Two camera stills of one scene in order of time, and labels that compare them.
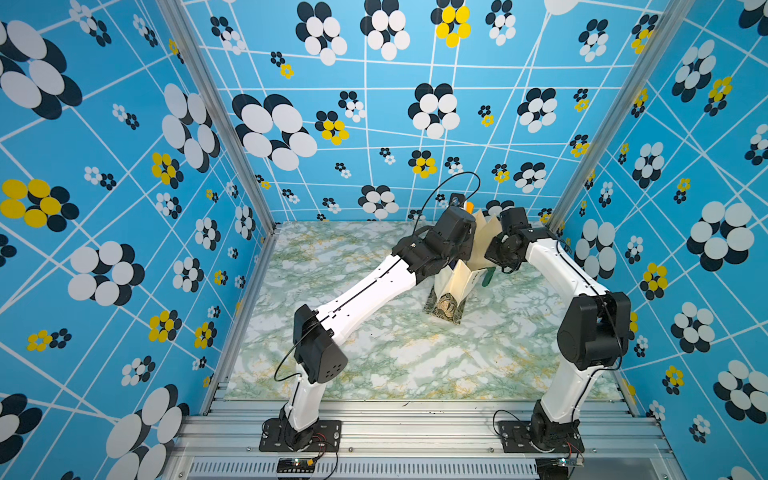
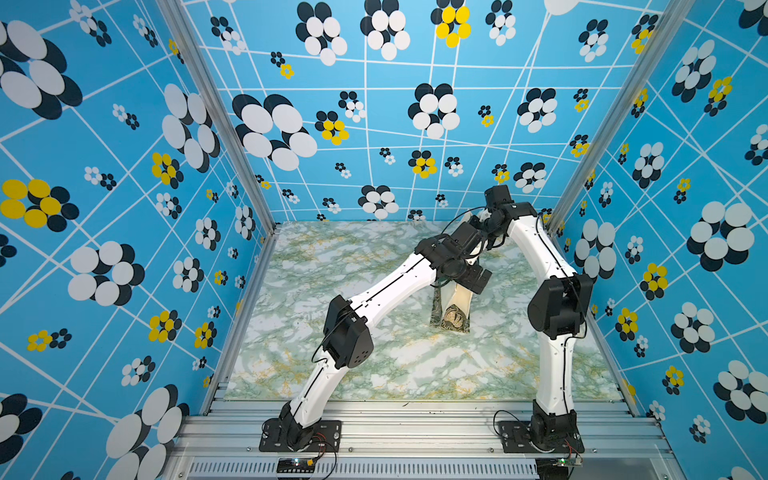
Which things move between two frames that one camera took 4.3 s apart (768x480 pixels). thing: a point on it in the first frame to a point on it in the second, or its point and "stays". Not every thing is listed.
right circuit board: [570, 462] stays
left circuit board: [295, 465] stays
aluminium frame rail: [418, 440] stays
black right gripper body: [496, 252] to [485, 227]
